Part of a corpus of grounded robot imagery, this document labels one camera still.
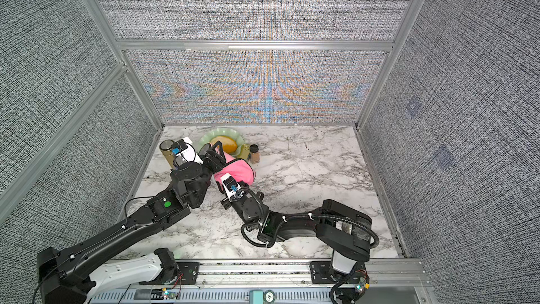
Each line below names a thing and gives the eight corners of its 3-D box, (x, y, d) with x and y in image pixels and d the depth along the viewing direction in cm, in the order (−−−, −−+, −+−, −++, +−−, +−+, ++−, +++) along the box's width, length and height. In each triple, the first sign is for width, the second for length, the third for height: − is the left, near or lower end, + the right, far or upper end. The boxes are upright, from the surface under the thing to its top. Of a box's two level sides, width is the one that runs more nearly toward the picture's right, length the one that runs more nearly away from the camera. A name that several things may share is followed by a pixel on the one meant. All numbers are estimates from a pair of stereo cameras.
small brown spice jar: (250, 163, 106) (249, 151, 98) (250, 156, 108) (249, 143, 100) (259, 163, 106) (258, 151, 98) (259, 156, 108) (259, 143, 100)
